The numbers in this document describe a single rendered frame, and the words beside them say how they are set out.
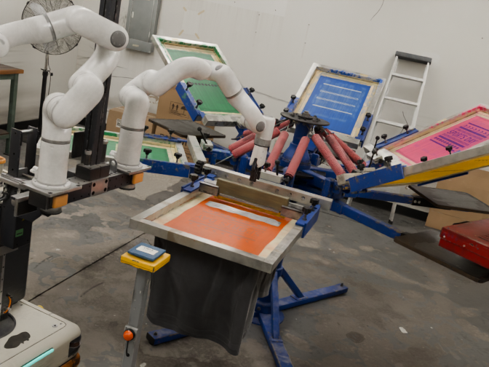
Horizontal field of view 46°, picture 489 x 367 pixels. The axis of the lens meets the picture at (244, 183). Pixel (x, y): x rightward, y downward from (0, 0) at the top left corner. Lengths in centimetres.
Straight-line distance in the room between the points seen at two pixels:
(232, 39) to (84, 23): 522
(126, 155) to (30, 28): 67
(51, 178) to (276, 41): 510
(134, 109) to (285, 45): 465
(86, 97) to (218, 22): 528
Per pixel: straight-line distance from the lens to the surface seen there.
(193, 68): 234
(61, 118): 189
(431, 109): 663
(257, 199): 267
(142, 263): 200
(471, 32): 661
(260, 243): 233
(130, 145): 234
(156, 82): 233
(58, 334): 283
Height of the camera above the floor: 181
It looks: 16 degrees down
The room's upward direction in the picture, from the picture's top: 12 degrees clockwise
